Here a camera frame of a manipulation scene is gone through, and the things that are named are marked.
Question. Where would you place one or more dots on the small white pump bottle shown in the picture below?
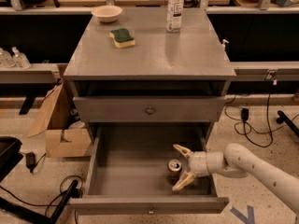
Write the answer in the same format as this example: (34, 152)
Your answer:
(225, 44)

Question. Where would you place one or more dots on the orange soda can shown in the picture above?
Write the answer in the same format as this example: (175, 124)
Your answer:
(174, 168)

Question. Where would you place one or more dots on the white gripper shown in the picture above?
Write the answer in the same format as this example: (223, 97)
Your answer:
(198, 164)

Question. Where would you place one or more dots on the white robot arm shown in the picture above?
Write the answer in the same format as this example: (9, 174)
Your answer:
(237, 161)

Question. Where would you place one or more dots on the black power adapter right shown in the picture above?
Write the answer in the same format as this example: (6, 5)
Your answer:
(244, 114)

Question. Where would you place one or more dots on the black chair base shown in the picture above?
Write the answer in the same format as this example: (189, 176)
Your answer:
(42, 186)

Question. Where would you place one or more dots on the clear plastic water bottle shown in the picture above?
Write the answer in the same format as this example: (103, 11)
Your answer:
(174, 15)

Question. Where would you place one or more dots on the white bowl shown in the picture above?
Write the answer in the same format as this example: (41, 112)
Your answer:
(107, 14)

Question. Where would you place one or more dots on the black power adapter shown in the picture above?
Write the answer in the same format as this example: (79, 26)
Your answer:
(30, 161)
(244, 114)

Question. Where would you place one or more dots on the closed grey top drawer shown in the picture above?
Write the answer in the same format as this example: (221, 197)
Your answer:
(148, 109)

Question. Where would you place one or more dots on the green yellow sponge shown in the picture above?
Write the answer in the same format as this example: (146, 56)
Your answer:
(122, 38)

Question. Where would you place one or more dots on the cardboard box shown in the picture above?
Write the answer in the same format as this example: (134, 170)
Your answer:
(65, 134)

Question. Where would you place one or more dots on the grey drawer cabinet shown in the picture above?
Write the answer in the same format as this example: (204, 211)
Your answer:
(189, 64)

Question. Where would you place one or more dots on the black power adapter left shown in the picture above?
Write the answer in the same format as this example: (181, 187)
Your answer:
(30, 161)

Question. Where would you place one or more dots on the clear sanitizer bottle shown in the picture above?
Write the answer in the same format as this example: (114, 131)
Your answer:
(20, 59)
(6, 59)

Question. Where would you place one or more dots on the blue floor tape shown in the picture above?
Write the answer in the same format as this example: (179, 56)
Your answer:
(248, 218)

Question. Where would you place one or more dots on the open grey middle drawer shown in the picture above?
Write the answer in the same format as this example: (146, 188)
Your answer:
(128, 173)

